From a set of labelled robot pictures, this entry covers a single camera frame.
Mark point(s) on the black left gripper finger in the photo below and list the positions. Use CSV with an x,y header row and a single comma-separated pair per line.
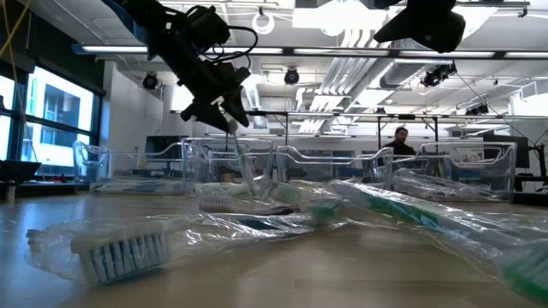
x,y
240,109
205,113

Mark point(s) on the purple toothbrush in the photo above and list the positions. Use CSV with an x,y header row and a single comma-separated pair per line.
x,y
471,192
428,184

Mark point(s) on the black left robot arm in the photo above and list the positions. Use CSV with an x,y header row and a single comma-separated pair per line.
x,y
162,34

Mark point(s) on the clear plastic bin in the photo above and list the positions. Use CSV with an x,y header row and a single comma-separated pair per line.
x,y
214,154
471,162
325,164
128,167

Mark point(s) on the black ceiling spotlight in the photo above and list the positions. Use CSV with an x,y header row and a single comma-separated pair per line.
x,y
436,76
292,77
477,110
150,81

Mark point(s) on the black monitor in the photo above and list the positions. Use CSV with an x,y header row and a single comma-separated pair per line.
x,y
167,147
520,149

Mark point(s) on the long ceiling light bar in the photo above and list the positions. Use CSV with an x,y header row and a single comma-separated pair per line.
x,y
107,49

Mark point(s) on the person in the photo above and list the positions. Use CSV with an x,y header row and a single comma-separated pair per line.
x,y
400,143

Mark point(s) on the large glass window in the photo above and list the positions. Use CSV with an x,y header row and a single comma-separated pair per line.
x,y
60,107

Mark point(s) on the black slanted board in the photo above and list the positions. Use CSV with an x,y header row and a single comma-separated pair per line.
x,y
17,171

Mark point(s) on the black metal rig frame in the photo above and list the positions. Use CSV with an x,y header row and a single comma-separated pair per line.
x,y
286,124

